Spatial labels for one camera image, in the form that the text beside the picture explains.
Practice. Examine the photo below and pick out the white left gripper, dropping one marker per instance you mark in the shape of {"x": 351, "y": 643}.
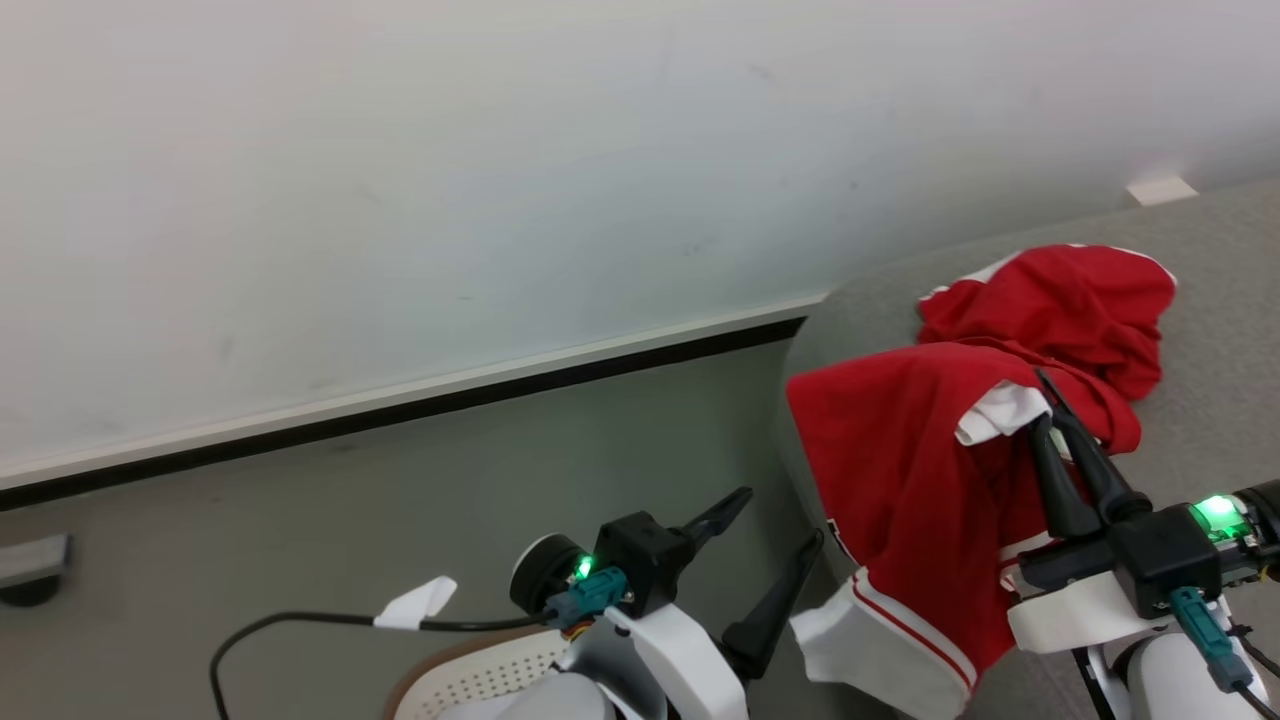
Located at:
{"x": 690, "y": 665}

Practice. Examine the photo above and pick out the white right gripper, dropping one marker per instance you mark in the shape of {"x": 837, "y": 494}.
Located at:
{"x": 1070, "y": 615}

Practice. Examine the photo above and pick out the red and white garment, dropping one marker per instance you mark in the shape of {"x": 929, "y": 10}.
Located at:
{"x": 900, "y": 450}

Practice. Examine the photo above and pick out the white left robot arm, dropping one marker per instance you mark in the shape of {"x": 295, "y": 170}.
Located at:
{"x": 560, "y": 703}

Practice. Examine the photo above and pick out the grey fabric sofa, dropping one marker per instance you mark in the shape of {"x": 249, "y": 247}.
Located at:
{"x": 1220, "y": 330}

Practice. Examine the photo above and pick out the white laundry basket brown rim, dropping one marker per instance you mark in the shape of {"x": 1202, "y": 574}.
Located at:
{"x": 480, "y": 680}

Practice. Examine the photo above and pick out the white and black baseboard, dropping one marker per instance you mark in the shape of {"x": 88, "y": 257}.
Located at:
{"x": 400, "y": 400}

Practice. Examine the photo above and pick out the grey metal foot bar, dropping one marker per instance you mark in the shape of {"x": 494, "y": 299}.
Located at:
{"x": 30, "y": 555}

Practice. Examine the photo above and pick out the black round foot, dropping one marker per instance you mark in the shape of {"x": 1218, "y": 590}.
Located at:
{"x": 25, "y": 595}

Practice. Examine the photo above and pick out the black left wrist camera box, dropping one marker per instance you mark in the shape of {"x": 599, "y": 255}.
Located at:
{"x": 645, "y": 555}

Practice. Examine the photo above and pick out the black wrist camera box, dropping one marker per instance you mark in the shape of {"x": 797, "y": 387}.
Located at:
{"x": 645, "y": 555}
{"x": 1165, "y": 560}

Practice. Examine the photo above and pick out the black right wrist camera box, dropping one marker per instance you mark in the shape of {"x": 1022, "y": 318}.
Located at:
{"x": 1165, "y": 560}

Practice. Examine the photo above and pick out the white wall box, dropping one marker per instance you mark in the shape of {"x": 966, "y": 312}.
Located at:
{"x": 1160, "y": 190}

